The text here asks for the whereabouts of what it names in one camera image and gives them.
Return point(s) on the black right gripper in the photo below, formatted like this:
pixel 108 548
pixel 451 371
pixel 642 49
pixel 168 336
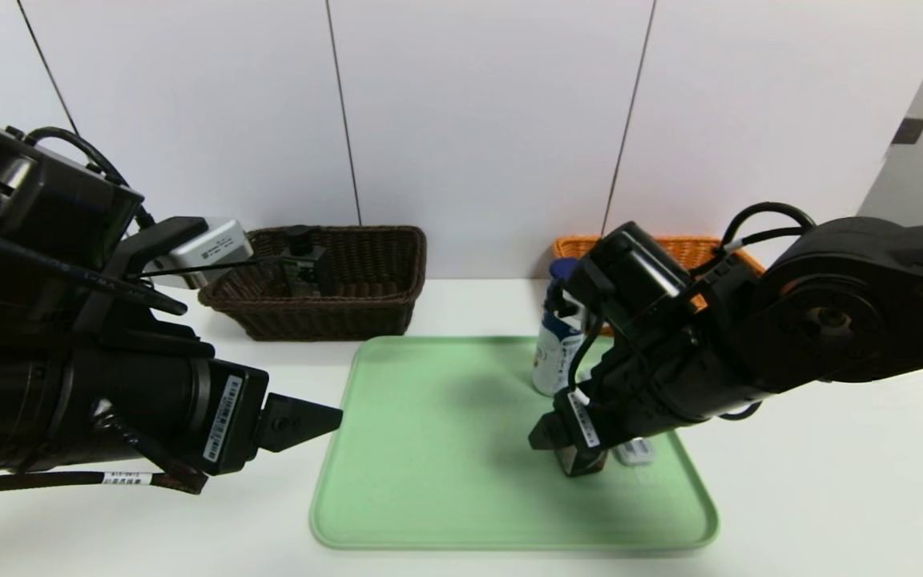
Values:
pixel 578 429

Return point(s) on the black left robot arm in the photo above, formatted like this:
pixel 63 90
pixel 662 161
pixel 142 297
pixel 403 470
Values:
pixel 29 401

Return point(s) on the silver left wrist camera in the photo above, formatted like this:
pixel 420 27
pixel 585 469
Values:
pixel 205 250

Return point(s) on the orange wicker basket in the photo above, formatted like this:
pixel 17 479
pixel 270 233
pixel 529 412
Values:
pixel 570 244

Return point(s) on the black gum box with pink print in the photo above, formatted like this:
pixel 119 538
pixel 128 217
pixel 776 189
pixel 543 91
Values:
pixel 582 463

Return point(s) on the clear plastic compass case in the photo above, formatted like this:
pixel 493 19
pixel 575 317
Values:
pixel 636 453

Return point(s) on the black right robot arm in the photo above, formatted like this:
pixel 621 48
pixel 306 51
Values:
pixel 830 312

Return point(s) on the white bottle with blue cap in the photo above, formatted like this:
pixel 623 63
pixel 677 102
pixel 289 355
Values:
pixel 550 353

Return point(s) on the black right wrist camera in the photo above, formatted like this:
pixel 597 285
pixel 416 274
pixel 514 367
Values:
pixel 630 272

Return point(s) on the dark brown wicker basket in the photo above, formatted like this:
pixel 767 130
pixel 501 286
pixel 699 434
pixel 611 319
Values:
pixel 365 304

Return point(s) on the light green plastic tray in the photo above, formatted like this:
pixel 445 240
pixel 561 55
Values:
pixel 445 449

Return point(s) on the dark square wall fixture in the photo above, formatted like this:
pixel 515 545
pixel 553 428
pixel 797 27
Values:
pixel 909 130

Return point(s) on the black square pump bottle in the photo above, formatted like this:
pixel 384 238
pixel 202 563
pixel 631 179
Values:
pixel 301 268

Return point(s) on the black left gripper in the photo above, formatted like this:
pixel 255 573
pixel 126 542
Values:
pixel 231 418

